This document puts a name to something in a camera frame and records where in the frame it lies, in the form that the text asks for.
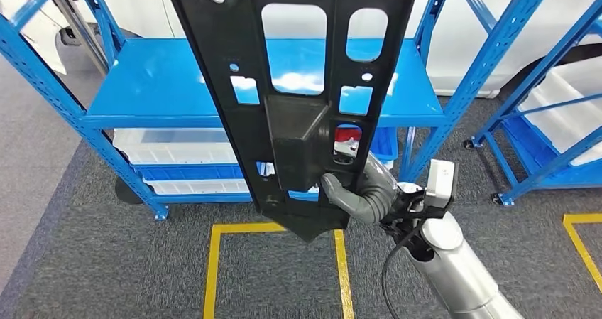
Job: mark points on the red part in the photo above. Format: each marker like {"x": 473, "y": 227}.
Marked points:
{"x": 347, "y": 133}

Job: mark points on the blue wheeled shelf rack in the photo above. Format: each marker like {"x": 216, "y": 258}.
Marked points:
{"x": 550, "y": 175}

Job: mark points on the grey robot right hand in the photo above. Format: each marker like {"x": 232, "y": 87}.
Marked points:
{"x": 376, "y": 197}

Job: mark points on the black round floor disc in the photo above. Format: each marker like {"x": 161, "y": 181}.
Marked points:
{"x": 126, "y": 194}

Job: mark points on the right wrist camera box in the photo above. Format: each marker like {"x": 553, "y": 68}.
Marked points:
{"x": 441, "y": 182}

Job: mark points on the grey metal post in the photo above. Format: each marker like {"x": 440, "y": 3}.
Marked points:
{"x": 80, "y": 29}

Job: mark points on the white car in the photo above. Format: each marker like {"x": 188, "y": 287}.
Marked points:
{"x": 127, "y": 6}

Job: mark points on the black plastic panel part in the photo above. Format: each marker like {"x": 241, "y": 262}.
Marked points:
{"x": 235, "y": 119}

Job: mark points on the blue plastic bin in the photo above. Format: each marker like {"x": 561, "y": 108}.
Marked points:
{"x": 193, "y": 172}
{"x": 385, "y": 142}

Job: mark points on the translucent white plastic bin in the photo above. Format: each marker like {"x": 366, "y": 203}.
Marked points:
{"x": 178, "y": 149}

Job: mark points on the blue metal shelf rack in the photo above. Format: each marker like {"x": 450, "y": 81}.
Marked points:
{"x": 155, "y": 81}

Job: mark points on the yellow floor tape square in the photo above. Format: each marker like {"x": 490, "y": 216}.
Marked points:
{"x": 210, "y": 279}
{"x": 581, "y": 251}

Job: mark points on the large white plastic bin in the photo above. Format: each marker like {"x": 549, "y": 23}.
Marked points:
{"x": 569, "y": 105}

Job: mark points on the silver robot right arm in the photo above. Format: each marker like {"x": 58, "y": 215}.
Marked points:
{"x": 461, "y": 274}

